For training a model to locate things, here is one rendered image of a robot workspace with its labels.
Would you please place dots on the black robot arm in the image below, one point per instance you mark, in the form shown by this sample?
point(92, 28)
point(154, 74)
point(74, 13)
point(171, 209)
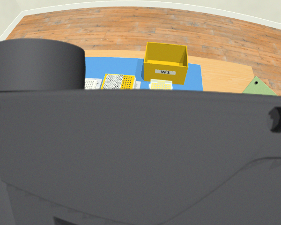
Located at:
point(76, 156)

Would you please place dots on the blue flat mat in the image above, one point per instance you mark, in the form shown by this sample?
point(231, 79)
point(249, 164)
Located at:
point(97, 67)

